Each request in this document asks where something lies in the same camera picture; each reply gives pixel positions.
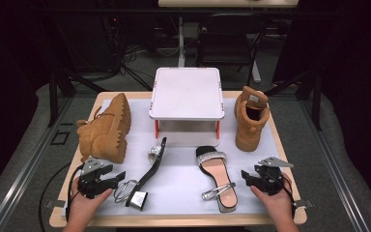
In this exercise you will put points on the black chair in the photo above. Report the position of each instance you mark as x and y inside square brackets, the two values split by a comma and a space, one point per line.
[228, 42]

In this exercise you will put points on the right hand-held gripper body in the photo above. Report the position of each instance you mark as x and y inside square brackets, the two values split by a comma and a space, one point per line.
[269, 180]

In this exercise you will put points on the wooden table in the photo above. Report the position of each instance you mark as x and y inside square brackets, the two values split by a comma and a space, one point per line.
[174, 220]

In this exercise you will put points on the tan suede boot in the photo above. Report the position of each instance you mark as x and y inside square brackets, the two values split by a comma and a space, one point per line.
[251, 129]
[104, 132]

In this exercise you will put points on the aluminium floor rail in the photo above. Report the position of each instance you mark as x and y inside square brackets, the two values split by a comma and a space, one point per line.
[338, 167]
[27, 170]

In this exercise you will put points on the white table mat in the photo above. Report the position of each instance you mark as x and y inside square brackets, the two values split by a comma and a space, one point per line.
[180, 180]

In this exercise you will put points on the black metal stand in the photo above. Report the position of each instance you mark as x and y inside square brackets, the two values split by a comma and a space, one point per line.
[317, 103]
[53, 100]

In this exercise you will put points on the black rhinestone heeled sandal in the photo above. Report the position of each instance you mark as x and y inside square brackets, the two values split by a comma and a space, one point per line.
[151, 170]
[220, 177]

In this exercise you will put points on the grey tape strip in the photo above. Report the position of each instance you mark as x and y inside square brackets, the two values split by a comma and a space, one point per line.
[304, 203]
[54, 203]

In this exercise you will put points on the dark curtain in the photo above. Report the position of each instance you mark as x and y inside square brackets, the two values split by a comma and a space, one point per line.
[360, 80]
[9, 80]

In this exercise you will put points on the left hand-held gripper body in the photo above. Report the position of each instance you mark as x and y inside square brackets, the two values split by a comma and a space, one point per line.
[90, 180]

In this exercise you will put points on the person's right hand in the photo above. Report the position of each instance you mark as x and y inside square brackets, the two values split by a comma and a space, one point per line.
[275, 206]

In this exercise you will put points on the person's left hand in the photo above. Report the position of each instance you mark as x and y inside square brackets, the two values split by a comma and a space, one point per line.
[83, 208]

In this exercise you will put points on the white desk leg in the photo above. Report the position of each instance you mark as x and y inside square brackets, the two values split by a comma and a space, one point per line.
[181, 42]

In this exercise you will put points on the white shoe rack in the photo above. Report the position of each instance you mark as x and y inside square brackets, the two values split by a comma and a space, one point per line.
[186, 93]

